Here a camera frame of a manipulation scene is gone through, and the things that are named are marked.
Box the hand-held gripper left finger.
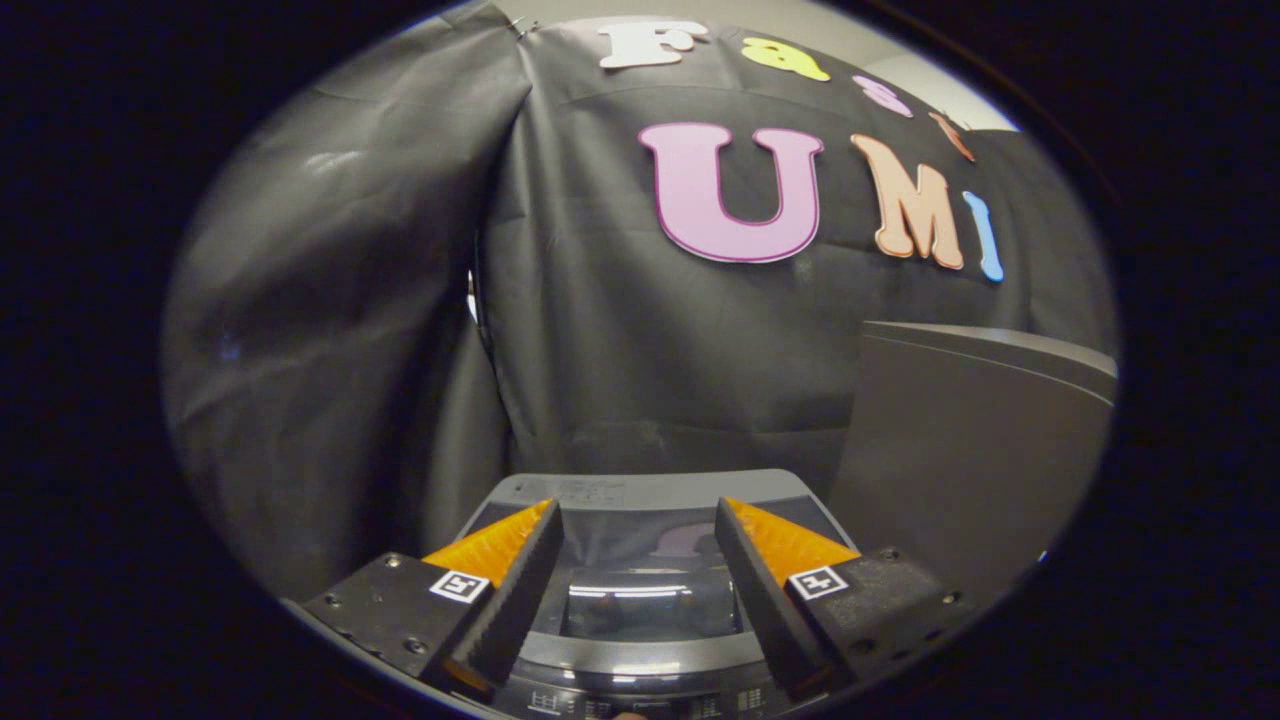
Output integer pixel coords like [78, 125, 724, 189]
[300, 498, 566, 703]

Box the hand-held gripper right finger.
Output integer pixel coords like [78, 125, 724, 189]
[714, 496, 976, 701]

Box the black backdrop cloth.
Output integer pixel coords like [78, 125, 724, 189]
[160, 5, 1119, 601]

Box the grey washing machine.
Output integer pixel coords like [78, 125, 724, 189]
[455, 468, 861, 720]

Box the beige cabinet with dark top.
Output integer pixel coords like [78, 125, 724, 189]
[828, 320, 1119, 603]

